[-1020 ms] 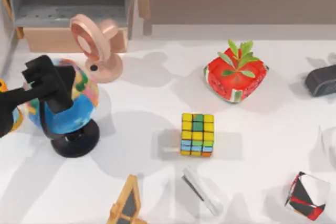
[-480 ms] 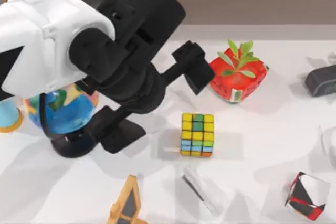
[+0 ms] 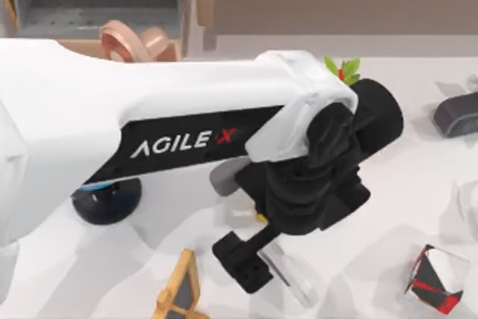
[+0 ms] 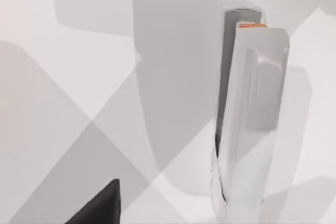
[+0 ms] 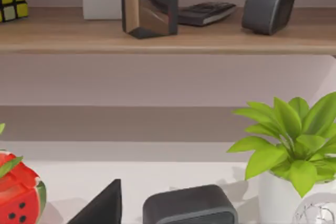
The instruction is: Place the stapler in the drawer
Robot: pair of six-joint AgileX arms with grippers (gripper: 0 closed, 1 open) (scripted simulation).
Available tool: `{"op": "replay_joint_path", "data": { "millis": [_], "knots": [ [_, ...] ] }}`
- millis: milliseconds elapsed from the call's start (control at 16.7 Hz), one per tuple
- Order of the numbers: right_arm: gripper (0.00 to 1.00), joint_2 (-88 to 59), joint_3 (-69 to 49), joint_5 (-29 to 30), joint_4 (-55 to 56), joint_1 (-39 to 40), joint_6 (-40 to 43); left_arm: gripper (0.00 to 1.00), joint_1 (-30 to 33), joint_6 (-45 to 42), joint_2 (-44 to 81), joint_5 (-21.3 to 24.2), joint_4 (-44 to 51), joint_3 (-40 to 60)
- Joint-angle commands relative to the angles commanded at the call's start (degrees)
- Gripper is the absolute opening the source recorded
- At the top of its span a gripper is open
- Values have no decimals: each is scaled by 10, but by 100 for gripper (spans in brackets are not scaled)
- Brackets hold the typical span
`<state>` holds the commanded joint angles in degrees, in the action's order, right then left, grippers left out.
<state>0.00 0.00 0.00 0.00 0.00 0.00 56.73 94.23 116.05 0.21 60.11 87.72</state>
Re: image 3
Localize black round base with blue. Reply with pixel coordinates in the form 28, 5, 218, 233
71, 177, 143, 226

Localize wooden open shelf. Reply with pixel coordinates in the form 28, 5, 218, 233
193, 0, 478, 52

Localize pulled-out drawer grey pierced inside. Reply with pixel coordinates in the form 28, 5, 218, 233
10, 0, 192, 63

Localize translucent white bottle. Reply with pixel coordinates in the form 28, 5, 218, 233
259, 241, 319, 307

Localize green plant with red flower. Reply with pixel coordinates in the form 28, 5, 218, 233
323, 55, 361, 87

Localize black and grey stapler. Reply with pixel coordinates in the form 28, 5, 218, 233
432, 90, 478, 139

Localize wooden framed blackboard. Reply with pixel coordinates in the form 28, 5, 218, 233
154, 247, 211, 319

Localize red black white cube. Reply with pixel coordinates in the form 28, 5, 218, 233
404, 244, 470, 315

